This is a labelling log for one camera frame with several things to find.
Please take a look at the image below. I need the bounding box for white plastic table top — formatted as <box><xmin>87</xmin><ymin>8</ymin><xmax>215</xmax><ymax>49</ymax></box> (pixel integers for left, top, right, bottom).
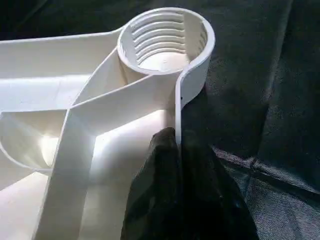
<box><xmin>0</xmin><ymin>7</ymin><xmax>216</xmax><ymax>240</ymax></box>

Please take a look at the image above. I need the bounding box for black work mat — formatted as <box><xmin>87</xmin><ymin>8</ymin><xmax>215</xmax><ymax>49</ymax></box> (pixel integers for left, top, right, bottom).
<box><xmin>0</xmin><ymin>0</ymin><xmax>320</xmax><ymax>240</ymax></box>

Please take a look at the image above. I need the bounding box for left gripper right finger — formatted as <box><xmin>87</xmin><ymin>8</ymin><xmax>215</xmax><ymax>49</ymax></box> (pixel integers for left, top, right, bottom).
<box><xmin>180</xmin><ymin>141</ymin><xmax>260</xmax><ymax>240</ymax></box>

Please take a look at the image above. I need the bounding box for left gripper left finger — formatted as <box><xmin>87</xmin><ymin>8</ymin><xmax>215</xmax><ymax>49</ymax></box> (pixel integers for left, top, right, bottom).
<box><xmin>121</xmin><ymin>127</ymin><xmax>182</xmax><ymax>240</ymax></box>

